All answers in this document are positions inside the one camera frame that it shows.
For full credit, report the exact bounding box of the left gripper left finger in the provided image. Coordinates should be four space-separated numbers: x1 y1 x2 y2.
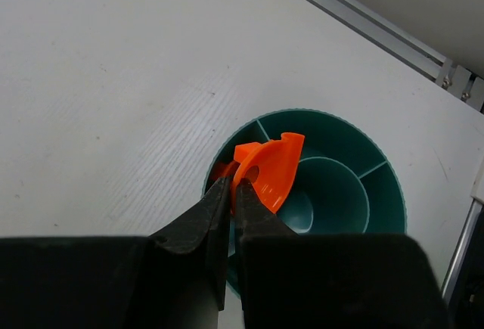
150 178 231 311

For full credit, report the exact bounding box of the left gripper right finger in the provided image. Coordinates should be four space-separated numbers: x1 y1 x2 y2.
234 178 295 242

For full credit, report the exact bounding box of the orange curved lego piece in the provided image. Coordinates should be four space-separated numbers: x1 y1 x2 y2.
209 132 305 213

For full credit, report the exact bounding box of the teal divided round container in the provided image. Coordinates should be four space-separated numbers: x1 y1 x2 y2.
203 108 408 300

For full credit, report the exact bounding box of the aluminium rail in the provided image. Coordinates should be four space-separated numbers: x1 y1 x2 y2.
305 0 483 309

